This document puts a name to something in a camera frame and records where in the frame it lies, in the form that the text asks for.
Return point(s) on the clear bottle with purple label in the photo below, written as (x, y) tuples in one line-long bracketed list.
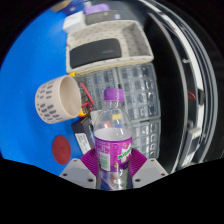
[(112, 146)]

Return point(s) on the beige dotted storage tray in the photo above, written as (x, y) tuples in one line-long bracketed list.
[(133, 41)]

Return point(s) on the yellow multimeter with red leads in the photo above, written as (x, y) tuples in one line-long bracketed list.
[(86, 100)]

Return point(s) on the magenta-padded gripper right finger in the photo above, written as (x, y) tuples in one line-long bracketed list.
[(146, 171)]

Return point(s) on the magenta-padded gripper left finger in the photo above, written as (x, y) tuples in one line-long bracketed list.
[(78, 173)]

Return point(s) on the dark grey upright box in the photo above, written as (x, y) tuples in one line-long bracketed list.
[(101, 17)]

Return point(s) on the black box with white label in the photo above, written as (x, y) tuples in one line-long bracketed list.
[(83, 136)]

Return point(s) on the black rectangular speaker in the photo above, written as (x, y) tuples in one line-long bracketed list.
[(95, 52)]

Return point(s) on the black overhead shelf unit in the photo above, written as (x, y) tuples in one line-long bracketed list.
[(173, 100)]

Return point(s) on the flat round red coaster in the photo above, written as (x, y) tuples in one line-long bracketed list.
[(61, 150)]

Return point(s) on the beige patterned cup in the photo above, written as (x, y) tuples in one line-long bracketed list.
[(53, 101)]

